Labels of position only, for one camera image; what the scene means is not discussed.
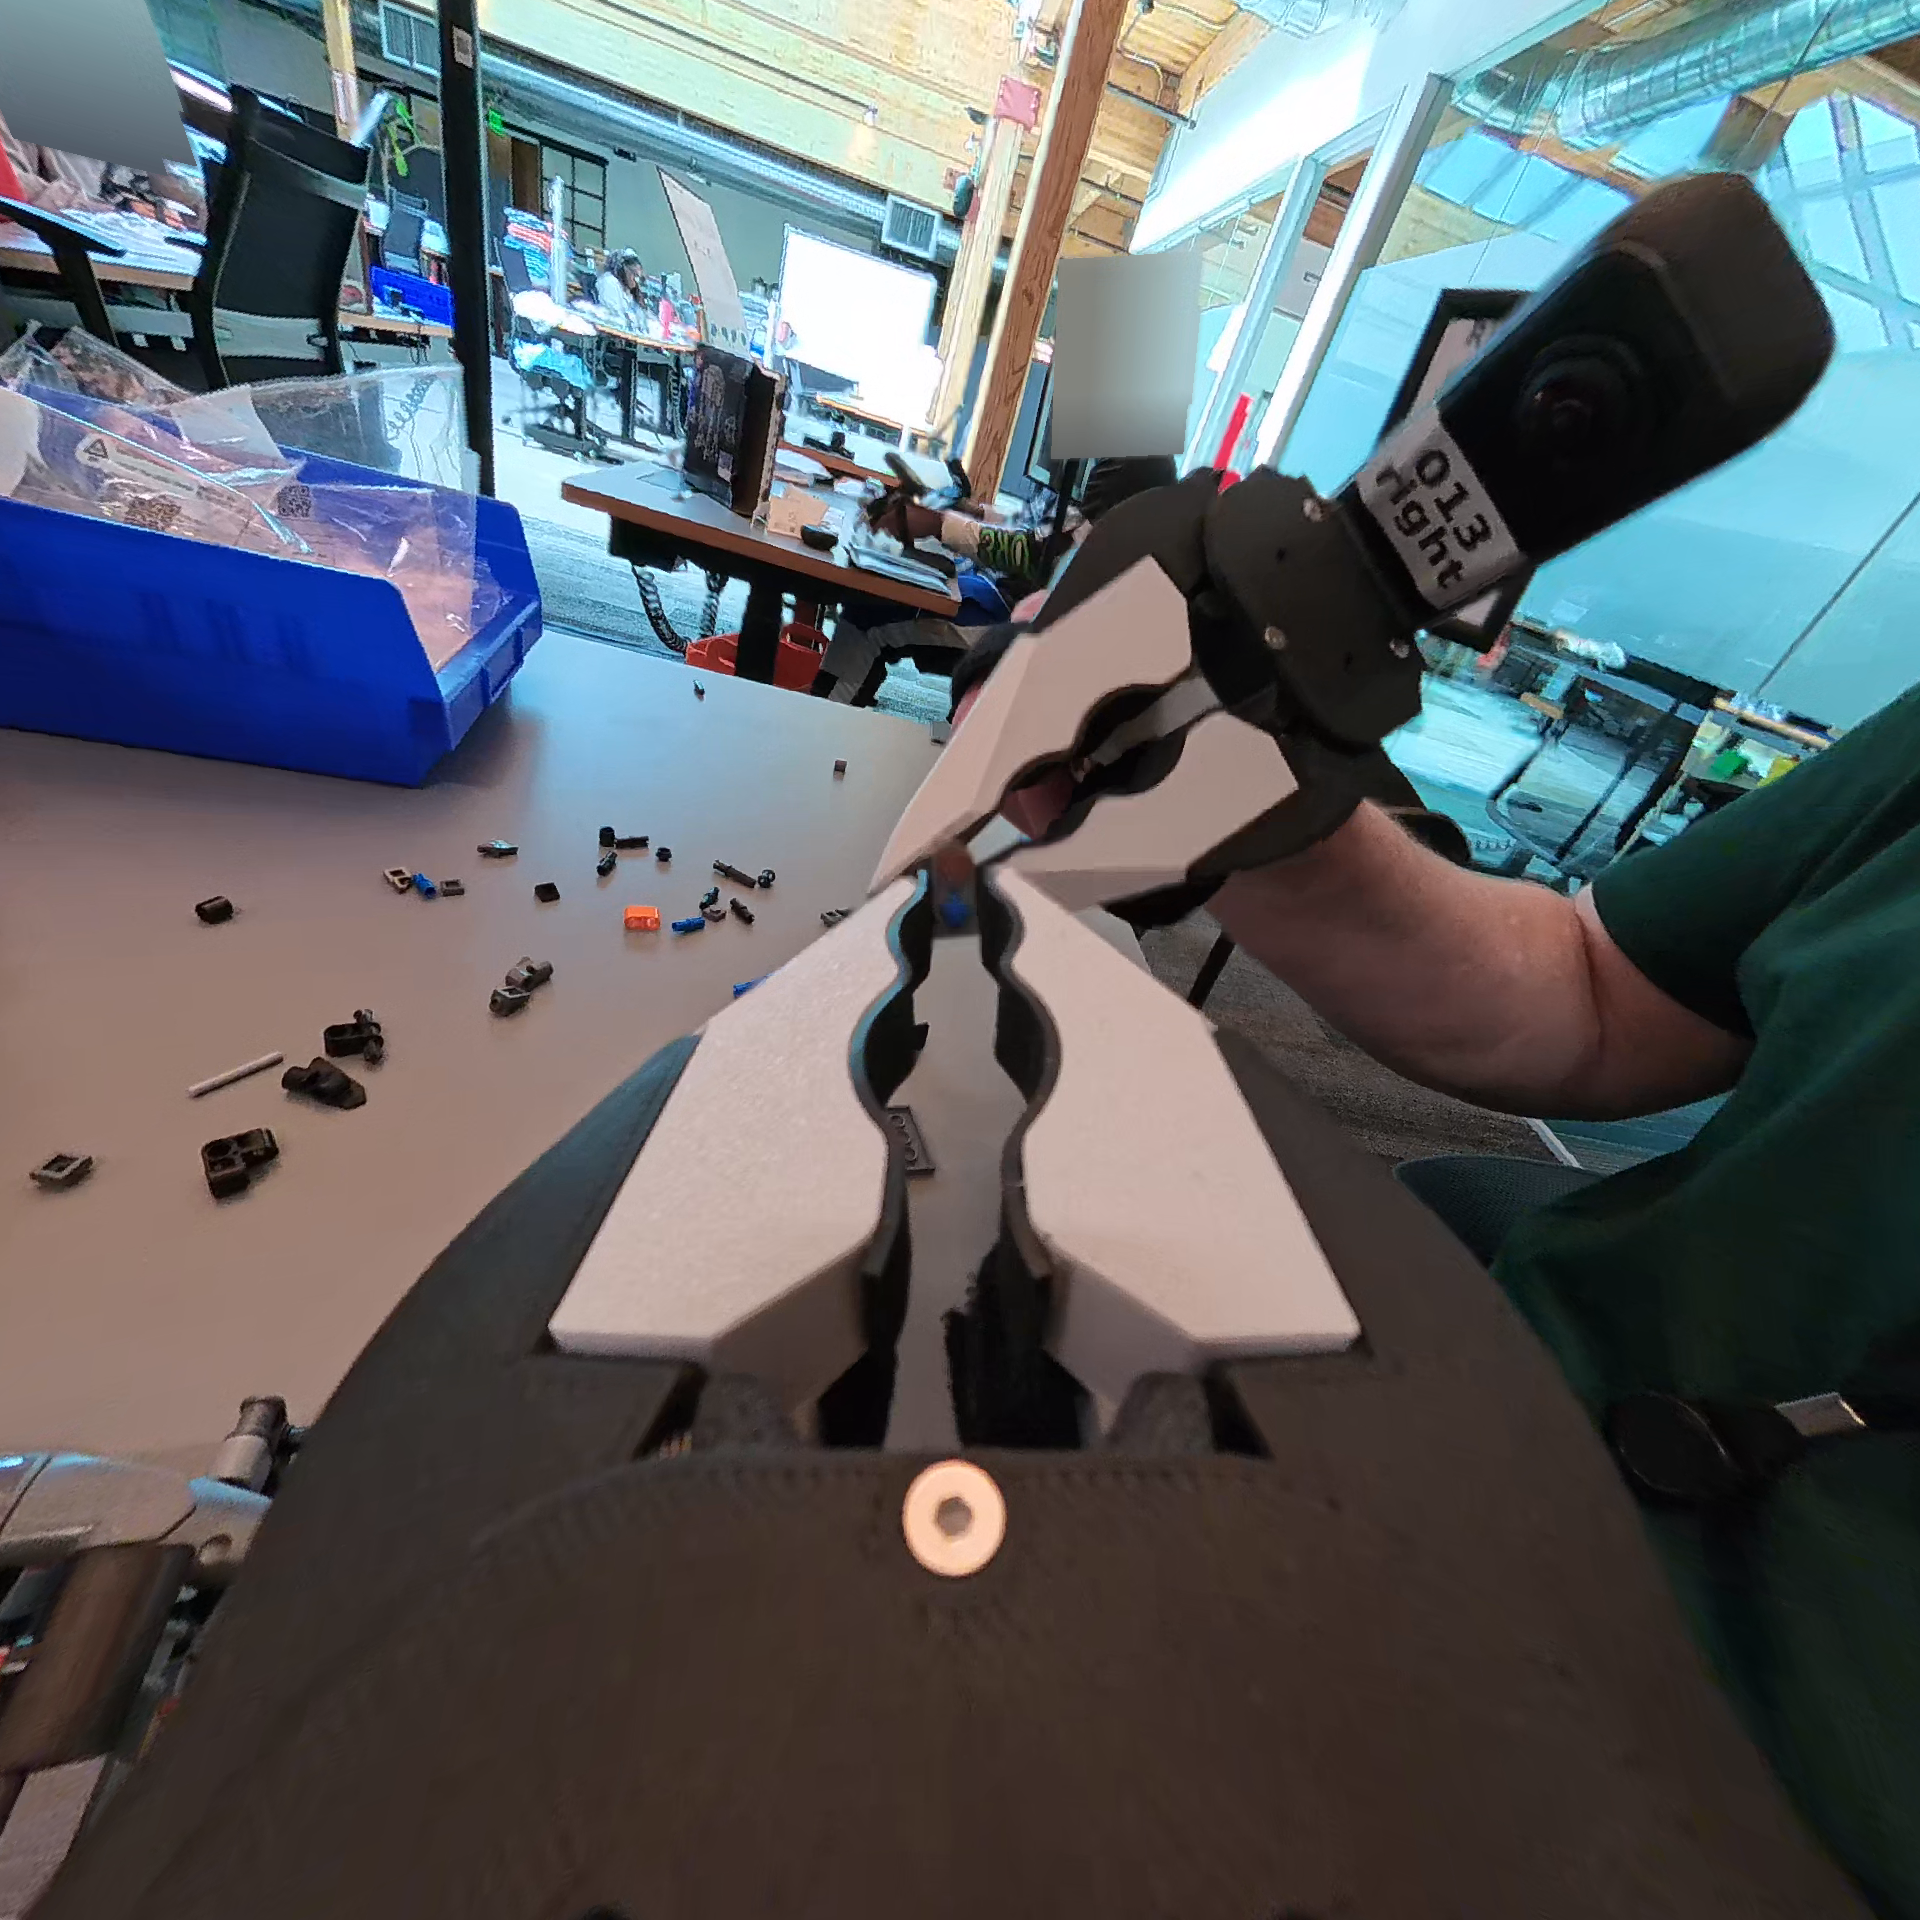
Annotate red chair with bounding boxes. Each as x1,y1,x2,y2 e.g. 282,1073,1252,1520
683,621,836,704

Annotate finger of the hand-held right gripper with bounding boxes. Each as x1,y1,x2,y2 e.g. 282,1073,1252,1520
977,683,1302,912
875,554,1202,890

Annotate another person's forearm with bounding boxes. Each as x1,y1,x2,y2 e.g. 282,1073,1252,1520
895,508,1063,587

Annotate clear plastic parts bags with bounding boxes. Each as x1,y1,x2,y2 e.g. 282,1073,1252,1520
0,327,502,632

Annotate black pleated floor lamp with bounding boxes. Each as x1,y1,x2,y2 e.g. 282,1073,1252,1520
440,0,497,499

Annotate wooden pillar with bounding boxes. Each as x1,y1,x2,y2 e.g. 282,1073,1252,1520
957,0,1129,508

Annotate black caster wheel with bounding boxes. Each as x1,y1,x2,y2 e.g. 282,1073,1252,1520
1604,1387,1870,1509

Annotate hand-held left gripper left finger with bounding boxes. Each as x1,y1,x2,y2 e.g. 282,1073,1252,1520
551,872,924,1415

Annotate bright white screen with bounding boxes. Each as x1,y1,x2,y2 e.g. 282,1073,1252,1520
774,225,945,435

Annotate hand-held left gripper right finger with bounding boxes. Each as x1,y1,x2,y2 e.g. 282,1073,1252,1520
977,872,1360,1415

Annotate black office chair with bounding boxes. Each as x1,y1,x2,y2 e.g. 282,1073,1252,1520
0,94,377,390

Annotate person's right hand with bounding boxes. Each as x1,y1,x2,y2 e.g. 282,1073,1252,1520
957,587,1075,844

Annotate blue plastic bin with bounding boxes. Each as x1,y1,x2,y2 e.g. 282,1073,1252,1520
0,383,543,789

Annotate black coiled cable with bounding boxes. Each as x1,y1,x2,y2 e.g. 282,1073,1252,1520
632,554,736,656

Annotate wooden background table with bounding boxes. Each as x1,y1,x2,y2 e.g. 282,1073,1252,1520
562,451,961,696

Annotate black upright box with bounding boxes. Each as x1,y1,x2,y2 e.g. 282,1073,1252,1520
683,343,785,518

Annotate person's right forearm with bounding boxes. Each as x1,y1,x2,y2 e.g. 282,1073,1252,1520
1199,808,1760,1122

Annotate grey lego car model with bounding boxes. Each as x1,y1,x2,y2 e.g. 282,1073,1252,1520
0,1394,312,1821

